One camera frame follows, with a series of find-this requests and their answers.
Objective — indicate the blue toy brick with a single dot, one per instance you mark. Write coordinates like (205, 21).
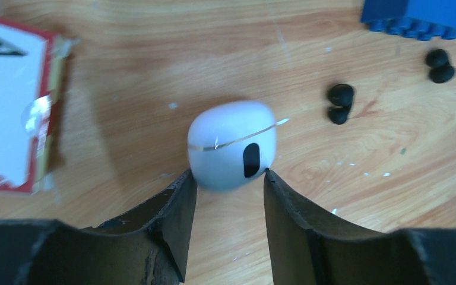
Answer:
(422, 20)

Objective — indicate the white earbud charging case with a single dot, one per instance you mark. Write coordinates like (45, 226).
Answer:
(232, 144)

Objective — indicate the pink small carton box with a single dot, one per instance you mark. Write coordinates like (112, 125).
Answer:
(32, 64)

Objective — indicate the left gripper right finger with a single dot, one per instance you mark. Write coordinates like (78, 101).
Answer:
(310, 245)

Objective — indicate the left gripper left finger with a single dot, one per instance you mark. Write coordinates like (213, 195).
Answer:
(147, 244)

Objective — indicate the black earbud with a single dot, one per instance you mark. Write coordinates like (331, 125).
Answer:
(341, 96)
(441, 70)

